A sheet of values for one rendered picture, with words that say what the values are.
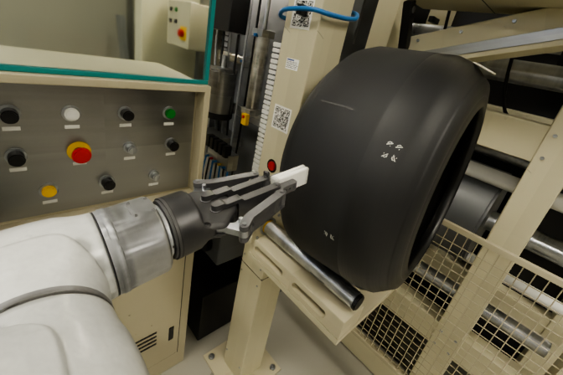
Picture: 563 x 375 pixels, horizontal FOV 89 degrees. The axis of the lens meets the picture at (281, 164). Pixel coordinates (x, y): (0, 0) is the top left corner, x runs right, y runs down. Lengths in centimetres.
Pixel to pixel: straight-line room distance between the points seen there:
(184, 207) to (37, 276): 14
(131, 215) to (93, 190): 64
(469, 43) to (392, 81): 51
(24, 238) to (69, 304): 9
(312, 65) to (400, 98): 35
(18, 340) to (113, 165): 75
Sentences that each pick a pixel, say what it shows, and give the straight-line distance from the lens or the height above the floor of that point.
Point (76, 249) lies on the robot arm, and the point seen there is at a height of 124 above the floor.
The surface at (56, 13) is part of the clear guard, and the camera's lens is 81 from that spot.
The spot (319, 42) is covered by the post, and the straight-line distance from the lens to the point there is 83.
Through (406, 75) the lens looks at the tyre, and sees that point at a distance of 59.
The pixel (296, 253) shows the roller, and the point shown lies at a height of 91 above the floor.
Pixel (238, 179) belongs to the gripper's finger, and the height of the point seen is 123.
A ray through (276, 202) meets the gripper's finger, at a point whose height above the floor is 123.
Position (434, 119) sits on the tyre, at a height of 136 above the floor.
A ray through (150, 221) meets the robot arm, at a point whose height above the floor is 124.
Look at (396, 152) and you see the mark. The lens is 50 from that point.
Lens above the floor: 142
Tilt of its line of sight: 22 degrees down
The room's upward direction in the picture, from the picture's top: 12 degrees clockwise
